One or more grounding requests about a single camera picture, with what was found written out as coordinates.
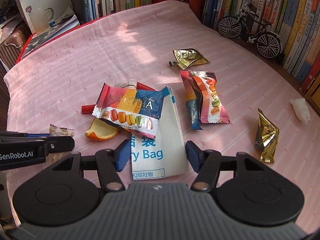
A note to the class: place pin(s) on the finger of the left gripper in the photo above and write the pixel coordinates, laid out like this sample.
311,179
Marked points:
59,144

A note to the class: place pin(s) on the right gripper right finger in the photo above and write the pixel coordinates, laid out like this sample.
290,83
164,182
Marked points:
206,163

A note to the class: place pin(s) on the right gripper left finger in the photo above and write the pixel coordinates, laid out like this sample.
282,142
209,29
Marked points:
109,163

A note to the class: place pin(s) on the gold foil wrapper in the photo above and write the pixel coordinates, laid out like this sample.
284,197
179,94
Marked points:
266,138
185,58

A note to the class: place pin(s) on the small beige candy wrapper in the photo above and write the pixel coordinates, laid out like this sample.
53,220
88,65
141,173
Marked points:
57,132

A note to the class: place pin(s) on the orange peel piece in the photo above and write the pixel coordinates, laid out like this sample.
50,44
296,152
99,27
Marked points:
101,131

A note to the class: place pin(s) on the white paper sickness bag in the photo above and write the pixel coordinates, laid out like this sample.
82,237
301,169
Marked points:
165,155

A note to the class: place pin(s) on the Martha macaron cookie wrapper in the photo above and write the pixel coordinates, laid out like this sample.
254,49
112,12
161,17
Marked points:
135,110

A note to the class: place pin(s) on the pink striped tablecloth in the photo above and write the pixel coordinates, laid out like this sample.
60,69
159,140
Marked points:
50,85

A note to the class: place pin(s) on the folded macaron snack wrapper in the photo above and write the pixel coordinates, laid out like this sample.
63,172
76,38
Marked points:
201,99

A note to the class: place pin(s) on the brown ribbed suitcase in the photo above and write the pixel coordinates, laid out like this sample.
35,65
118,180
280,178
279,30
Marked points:
12,43

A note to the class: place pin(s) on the flat magazine stack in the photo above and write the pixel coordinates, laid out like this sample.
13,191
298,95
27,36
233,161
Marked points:
67,21

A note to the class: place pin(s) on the crumpled white tissue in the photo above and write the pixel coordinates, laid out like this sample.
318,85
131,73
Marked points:
301,110

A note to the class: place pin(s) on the black miniature bicycle model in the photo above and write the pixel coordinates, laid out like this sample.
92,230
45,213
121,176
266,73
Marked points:
246,26

